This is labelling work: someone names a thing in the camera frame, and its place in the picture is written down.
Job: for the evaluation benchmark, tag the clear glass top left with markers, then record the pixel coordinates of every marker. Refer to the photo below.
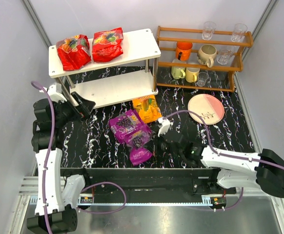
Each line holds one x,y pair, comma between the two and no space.
208,30

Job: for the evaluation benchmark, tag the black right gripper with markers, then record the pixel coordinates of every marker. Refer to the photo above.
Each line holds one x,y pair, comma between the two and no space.
165,140

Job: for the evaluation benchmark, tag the orange mug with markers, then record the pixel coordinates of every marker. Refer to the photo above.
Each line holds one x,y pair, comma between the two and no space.
183,50

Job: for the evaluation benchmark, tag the beige ceramic mug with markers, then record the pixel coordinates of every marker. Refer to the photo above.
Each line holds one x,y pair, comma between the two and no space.
207,55

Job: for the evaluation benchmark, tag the clear glass top right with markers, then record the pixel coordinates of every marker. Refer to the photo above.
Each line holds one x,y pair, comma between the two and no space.
238,32

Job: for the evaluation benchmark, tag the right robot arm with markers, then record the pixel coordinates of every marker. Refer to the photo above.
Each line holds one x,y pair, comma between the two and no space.
263,170

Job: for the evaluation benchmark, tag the small red candy bag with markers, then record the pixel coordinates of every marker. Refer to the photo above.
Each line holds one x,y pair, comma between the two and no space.
107,45

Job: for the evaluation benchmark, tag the purple candy bag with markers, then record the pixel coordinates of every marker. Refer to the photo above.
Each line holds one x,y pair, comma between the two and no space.
136,142
125,124

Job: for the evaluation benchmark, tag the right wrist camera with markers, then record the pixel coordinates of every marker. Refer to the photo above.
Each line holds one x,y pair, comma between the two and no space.
164,126

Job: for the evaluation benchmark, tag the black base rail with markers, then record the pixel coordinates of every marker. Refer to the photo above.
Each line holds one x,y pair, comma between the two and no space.
195,181

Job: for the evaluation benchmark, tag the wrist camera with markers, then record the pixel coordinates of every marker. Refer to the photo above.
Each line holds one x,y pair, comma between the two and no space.
55,93
164,126

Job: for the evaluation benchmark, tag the yellow mug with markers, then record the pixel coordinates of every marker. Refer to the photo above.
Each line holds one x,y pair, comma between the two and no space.
191,74

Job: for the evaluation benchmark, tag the clear glass shelf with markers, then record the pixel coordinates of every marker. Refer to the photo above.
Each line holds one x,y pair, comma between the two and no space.
202,79
225,55

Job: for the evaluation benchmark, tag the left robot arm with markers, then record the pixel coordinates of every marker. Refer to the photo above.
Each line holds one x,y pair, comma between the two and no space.
56,208

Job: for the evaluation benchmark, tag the white two-tier shelf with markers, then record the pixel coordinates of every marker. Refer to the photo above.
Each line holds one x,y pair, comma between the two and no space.
130,76

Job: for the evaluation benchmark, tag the green mug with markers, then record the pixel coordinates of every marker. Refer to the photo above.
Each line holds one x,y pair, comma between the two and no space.
178,72

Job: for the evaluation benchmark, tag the pink beige plate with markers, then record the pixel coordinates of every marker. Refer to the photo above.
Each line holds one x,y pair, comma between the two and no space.
209,108

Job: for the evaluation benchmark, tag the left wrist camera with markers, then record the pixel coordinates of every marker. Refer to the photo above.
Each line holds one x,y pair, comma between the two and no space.
55,93

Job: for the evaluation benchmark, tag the clear glass middle shelf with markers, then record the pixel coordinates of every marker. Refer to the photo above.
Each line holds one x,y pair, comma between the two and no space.
225,55

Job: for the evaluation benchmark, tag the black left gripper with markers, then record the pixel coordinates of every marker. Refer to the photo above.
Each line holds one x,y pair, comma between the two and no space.
79,107

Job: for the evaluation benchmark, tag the large red candy bag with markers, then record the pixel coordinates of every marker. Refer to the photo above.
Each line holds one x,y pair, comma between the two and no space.
74,52

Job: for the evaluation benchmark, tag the wooden cup rack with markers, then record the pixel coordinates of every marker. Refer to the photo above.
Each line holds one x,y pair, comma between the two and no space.
230,69

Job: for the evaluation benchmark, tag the clear glass bottom shelf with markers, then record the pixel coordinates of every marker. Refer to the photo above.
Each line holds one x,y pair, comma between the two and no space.
202,79

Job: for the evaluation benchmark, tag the clear glass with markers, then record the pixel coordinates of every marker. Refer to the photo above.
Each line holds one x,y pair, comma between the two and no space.
208,30
238,32

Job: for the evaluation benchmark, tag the yellow mango candy bag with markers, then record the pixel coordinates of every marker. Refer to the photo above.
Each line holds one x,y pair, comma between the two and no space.
147,108

